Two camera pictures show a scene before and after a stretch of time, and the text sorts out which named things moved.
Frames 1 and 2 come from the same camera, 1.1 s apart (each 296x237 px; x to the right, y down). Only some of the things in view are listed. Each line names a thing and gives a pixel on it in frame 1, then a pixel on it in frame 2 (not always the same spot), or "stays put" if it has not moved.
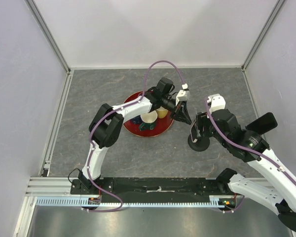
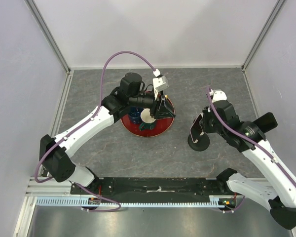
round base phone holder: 202,144 stays put
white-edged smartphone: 193,131 stays put
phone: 263,124 stays put
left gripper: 184,117 to 158,105
